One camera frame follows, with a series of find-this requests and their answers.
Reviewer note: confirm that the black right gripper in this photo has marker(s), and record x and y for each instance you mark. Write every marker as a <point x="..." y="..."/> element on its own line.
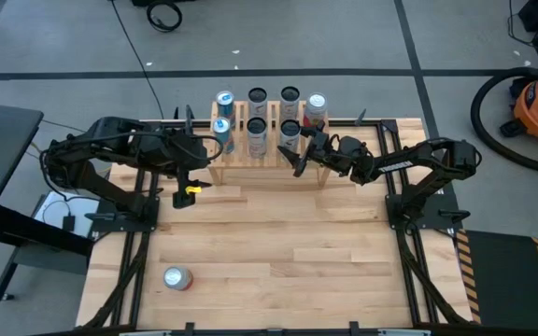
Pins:
<point x="325" y="149"/>

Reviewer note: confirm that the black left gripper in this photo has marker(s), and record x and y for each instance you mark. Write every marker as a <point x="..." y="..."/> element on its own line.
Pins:
<point x="182" y="200"/>

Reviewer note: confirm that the white Celsius Tropical Vibe can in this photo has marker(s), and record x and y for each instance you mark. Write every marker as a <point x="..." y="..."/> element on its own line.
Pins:
<point x="290" y="133"/>
<point x="290" y="94"/>

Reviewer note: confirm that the short white pink soda can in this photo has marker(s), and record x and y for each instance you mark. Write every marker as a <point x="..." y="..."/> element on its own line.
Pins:
<point x="316" y="107"/>

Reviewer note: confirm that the white Celsius Peach Vibe can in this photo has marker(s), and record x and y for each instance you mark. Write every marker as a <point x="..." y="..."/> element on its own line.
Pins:
<point x="256" y="135"/>
<point x="257" y="95"/>

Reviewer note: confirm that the blue Red Bull can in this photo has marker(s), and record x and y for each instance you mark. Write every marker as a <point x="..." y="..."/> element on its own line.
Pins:
<point x="226" y="99"/>
<point x="222" y="135"/>

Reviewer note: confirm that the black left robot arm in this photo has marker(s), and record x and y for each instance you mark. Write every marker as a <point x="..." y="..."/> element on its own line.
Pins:
<point x="110" y="140"/>

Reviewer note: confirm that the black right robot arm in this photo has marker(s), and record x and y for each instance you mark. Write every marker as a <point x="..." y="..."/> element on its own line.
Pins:
<point x="437" y="154"/>

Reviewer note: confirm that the light wooden slatted shelf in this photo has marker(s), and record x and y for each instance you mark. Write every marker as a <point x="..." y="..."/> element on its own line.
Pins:
<point x="273" y="161"/>

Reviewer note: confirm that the short red soda can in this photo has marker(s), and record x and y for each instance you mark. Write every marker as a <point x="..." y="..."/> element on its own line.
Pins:
<point x="177" y="277"/>

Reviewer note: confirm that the black power adapter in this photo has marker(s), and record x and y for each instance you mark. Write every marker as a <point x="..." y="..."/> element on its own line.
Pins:
<point x="68" y="223"/>

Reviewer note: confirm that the white paper sheet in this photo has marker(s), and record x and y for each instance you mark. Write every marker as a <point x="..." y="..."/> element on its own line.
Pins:
<point x="49" y="212"/>

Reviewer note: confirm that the black mat yellow striped edges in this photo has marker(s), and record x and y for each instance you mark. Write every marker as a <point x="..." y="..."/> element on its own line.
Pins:
<point x="507" y="280"/>

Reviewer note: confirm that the black aluminium table frame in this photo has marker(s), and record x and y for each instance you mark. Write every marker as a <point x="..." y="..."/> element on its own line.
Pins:
<point x="134" y="298"/>

